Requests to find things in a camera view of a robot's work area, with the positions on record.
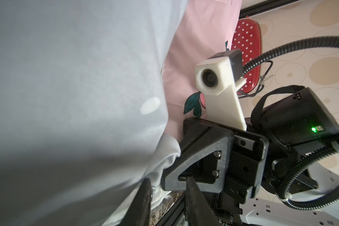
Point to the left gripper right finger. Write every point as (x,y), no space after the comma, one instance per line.
(198,211)

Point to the red and silver toaster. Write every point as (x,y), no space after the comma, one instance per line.
(248,39)

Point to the pink cat-print pillow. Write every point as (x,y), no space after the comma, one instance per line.
(207,27)

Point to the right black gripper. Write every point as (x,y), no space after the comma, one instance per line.
(283,141)

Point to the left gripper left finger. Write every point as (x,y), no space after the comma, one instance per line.
(138,213)

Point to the grey bear-print pillow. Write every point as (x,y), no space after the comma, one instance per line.
(82,107)

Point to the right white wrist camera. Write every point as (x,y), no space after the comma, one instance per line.
(219,78)

